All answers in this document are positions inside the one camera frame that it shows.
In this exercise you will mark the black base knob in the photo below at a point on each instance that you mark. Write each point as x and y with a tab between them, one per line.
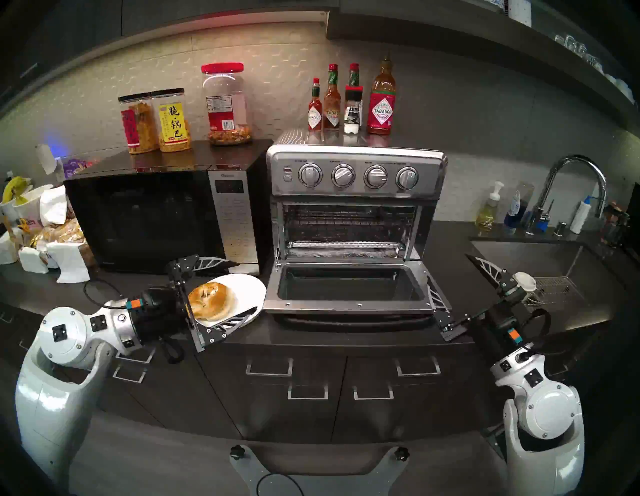
237	452
401	454

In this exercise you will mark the large Tabasco sriracha bottle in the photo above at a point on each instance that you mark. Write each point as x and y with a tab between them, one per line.
382	112

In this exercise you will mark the blue dish soap bottle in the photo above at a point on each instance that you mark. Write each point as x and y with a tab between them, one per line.
512	217

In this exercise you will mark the white mug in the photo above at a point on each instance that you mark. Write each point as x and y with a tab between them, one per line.
626	90
612	80

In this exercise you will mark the chrome gooseneck faucet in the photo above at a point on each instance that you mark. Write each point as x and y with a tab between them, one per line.
534	220

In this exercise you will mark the glass toaster oven door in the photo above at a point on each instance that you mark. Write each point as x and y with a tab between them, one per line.
350	306

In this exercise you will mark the purple snack packet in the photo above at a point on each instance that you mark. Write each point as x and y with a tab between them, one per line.
75	166

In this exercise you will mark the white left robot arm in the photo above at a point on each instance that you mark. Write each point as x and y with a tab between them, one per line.
60	335

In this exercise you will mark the clear drinking glass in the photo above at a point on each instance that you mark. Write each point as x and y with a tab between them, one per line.
592	59
573	45
561	40

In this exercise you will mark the copper lidded jar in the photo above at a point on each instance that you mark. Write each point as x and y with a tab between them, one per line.
611	225

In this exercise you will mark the paper coffee cup white lid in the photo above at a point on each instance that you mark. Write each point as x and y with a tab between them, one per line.
526	281

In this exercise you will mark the large white paper bag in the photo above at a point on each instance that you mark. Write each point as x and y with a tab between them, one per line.
70	262

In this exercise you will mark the black microwave oven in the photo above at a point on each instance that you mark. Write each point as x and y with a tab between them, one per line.
145	220

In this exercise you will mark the white wall dispenser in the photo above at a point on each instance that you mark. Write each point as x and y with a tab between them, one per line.
46	159

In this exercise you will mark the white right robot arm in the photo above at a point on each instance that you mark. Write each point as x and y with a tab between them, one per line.
550	415

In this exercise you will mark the small blue sponge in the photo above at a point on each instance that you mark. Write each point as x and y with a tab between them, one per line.
543	225

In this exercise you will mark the bagged bread loaf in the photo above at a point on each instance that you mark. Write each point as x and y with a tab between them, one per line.
65	232

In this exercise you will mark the clear jar red lid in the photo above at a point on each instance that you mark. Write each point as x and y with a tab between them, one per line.
225	110

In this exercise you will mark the stainless steel sink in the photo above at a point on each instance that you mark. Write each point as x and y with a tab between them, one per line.
540	257

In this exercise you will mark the black countertop appliance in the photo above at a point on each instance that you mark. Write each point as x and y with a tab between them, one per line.
634	225

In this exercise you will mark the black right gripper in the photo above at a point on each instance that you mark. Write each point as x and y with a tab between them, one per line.
497	330

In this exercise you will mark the small Tabasco sauce bottle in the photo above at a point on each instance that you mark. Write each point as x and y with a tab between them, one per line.
314	117

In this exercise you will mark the dark upper wall cabinet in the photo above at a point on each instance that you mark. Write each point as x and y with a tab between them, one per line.
150	12

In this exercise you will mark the small chrome sink cap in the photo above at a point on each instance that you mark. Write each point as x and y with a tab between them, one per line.
560	229

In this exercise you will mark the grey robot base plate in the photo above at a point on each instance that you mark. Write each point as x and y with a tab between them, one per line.
250	480

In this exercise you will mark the yellow label snack jar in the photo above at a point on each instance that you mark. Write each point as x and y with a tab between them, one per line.
172	122

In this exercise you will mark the dark glass french press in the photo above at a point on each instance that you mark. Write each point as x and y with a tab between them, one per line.
624	231

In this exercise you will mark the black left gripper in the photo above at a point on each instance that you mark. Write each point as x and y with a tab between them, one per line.
157	315

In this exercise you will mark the medium Tabasco sauce bottle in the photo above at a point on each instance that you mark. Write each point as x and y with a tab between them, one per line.
332	115

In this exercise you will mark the white crumpled paper bag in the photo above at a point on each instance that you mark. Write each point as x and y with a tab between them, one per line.
52	205

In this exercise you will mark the green neck Tabasco bottle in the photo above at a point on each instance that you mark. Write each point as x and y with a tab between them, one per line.
354	77

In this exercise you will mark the stainless steel toaster oven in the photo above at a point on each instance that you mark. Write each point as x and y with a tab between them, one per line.
431	170

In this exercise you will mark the foil covered oven tray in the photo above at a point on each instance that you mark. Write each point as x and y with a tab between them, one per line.
345	254

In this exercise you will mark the red label snack jar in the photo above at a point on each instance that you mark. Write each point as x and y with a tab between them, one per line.
137	127

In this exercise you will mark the dark crusted bagel half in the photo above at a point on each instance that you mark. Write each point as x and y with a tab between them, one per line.
210	297

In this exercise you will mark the round white plate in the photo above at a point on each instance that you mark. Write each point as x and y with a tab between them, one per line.
250	295

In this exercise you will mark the small white paper bag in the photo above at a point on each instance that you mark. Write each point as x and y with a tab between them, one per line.
32	260
7	250

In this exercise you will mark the yellow liquid soap dispenser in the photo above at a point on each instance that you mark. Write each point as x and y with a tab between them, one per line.
486	217

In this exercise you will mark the dark open wall shelf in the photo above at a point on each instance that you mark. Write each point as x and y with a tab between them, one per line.
450	35

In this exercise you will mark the white bottle blue cap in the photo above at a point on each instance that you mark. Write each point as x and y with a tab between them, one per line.
580	217

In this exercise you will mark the dark lower cabinet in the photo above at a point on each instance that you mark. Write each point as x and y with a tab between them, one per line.
310	425

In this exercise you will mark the silver oven control knob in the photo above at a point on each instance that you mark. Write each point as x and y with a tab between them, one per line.
343	176
407	178
310	175
375	177

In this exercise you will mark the yellow banana bunch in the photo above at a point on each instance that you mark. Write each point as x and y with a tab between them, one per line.
15	186

